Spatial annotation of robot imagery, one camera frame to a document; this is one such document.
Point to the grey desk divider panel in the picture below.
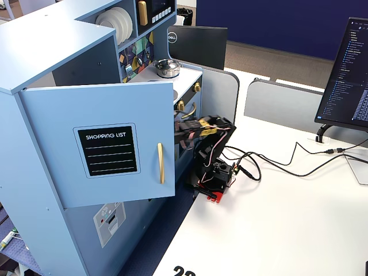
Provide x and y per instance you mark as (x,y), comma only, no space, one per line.
(276,103)
(221,95)

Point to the blue partition panel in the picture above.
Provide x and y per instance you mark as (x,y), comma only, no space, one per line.
(273,20)

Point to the steel slotted spatula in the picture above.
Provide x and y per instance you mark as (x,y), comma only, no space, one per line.
(128,70)

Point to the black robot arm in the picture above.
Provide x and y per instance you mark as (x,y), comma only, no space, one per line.
(221,135)

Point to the freezer door with dispenser print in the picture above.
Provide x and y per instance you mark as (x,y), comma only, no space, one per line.
(86,247)

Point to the red base plate with clamp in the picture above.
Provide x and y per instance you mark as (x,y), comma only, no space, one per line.
(217,198)

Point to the gold stove knob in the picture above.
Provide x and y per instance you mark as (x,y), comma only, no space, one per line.
(197,87)
(180,106)

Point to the black number sticker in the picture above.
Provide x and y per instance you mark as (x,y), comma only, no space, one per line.
(184,271)

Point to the black microwave door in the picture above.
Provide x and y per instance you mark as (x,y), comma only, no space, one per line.
(161,11)

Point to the oven door with window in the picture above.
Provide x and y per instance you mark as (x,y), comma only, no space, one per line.
(179,164)

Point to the grey flat stand plate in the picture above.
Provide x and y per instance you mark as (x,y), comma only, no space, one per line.
(359,172)

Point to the steel ladle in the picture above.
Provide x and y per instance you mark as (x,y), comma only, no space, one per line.
(139,61)

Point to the blue toy kitchen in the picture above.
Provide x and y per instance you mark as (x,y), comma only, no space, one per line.
(43,43)

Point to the steel spoon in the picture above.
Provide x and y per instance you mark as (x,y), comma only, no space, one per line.
(147,54)

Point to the steel pot with lid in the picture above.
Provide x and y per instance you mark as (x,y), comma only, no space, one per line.
(166,69)

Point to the black background object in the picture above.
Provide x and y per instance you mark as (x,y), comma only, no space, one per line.
(184,15)

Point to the shopping list cabinet door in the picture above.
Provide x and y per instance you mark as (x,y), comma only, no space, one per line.
(57,115)

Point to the white toy plate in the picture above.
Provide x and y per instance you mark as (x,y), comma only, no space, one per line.
(110,27)
(126,21)
(131,25)

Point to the monitor showing code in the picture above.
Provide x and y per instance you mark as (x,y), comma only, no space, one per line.
(348,77)

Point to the black Dell monitor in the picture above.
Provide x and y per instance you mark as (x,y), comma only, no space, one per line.
(201,46)

